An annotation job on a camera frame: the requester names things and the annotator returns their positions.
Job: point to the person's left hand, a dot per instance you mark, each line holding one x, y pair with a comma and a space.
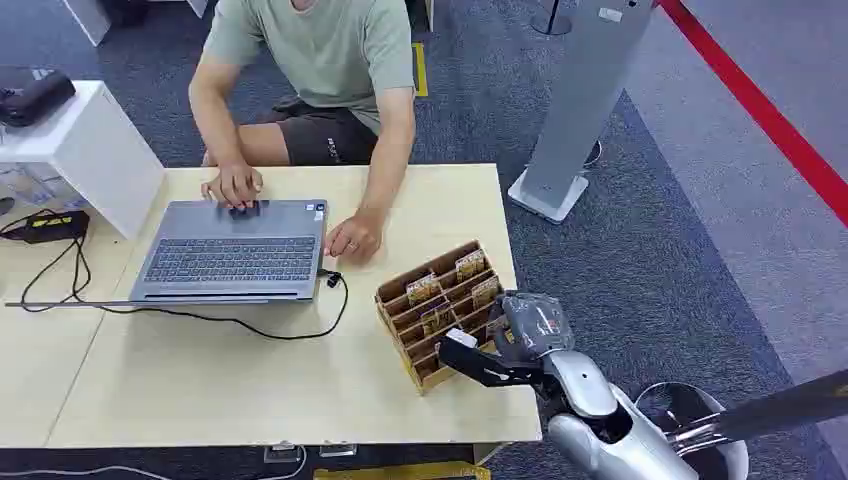
354, 238

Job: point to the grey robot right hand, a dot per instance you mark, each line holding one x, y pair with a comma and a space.
540, 324

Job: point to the person's right hand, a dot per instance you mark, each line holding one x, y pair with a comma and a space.
233, 185

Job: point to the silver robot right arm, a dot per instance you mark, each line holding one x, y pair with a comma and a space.
609, 424

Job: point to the printed card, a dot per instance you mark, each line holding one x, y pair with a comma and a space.
470, 264
437, 318
485, 291
424, 288

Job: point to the grey laptop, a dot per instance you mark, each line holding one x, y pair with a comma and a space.
232, 255

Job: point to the wooden card box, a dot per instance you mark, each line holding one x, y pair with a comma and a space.
411, 331

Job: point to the white cabinet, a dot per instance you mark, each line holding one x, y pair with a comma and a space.
99, 152

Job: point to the person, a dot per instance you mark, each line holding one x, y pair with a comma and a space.
324, 46

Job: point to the yellow floor tape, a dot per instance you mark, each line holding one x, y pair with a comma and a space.
420, 69

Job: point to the black power adapter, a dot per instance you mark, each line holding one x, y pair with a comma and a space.
53, 226

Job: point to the yellow board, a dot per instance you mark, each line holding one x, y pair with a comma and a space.
404, 473

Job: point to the white furniture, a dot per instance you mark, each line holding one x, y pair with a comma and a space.
89, 16

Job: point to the black device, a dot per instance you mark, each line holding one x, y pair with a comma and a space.
30, 96

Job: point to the grey pillar stand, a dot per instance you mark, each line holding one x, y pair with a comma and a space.
583, 99

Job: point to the black pole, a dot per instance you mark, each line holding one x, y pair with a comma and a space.
782, 407

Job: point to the black stanchion base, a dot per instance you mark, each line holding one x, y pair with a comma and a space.
551, 23

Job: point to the red floor tape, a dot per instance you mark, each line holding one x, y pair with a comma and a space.
762, 112

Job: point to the grey wall socket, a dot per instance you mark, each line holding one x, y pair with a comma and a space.
338, 450
281, 454

